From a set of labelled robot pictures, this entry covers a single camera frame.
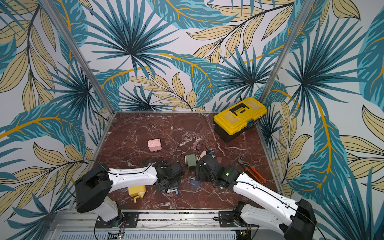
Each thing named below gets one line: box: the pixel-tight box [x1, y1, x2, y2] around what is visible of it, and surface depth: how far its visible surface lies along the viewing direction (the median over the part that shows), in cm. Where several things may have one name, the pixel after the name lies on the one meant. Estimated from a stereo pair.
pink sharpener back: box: [147, 139, 162, 152], surface depth 96 cm
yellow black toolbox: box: [213, 97, 268, 143], surface depth 97 cm
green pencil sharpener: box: [184, 154, 197, 167], surface depth 91 cm
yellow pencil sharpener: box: [128, 185, 146, 204], surface depth 80 cm
